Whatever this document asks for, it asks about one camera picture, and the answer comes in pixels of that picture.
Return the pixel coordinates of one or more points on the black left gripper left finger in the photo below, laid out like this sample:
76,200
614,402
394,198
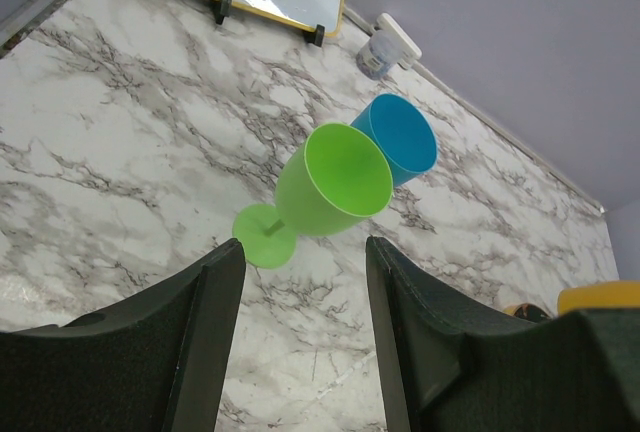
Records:
155,361

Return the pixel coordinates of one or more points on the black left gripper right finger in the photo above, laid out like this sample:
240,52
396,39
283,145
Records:
449,363

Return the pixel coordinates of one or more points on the green plastic wine glass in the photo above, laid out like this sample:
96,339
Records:
336,179

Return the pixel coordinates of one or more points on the blue plastic wine glass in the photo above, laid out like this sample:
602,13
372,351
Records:
402,133

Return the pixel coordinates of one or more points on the orange plastic wine glass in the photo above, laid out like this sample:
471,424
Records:
615,294

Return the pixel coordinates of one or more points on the white whiteboard eraser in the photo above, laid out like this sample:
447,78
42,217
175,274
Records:
411,52

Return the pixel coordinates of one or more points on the gold wire glass rack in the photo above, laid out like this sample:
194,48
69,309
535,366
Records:
529,312

